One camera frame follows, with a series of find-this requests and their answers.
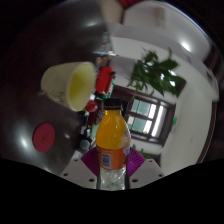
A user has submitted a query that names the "small red ball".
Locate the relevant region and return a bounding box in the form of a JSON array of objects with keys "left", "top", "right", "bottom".
[{"left": 85, "top": 99, "right": 99, "bottom": 114}]

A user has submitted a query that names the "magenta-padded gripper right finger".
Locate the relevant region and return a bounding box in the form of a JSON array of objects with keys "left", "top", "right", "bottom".
[{"left": 126, "top": 147, "right": 166, "bottom": 190}]

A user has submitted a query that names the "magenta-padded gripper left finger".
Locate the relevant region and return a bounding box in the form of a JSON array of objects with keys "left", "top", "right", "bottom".
[{"left": 60, "top": 147, "right": 101, "bottom": 190}]

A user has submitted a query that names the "clear orange drink bottle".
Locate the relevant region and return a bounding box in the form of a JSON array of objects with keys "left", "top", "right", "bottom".
[{"left": 95, "top": 98, "right": 132, "bottom": 192}]

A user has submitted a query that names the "dark wooden glazed door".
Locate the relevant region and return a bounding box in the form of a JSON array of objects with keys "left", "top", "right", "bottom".
[{"left": 113, "top": 84, "right": 178, "bottom": 148}]

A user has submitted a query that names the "grey microphone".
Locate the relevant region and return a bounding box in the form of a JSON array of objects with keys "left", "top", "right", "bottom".
[{"left": 79, "top": 139, "right": 91, "bottom": 150}]

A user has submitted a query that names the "flat round red coaster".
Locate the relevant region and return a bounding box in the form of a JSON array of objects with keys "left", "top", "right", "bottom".
[{"left": 32, "top": 122, "right": 56, "bottom": 154}]

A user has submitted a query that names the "pale yellow cup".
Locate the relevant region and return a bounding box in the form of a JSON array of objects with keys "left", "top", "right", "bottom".
[{"left": 40, "top": 61, "right": 98, "bottom": 113}]

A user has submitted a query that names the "red carpeted staircase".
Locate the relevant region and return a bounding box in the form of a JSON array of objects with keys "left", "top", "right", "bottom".
[{"left": 116, "top": 0, "right": 144, "bottom": 8}]

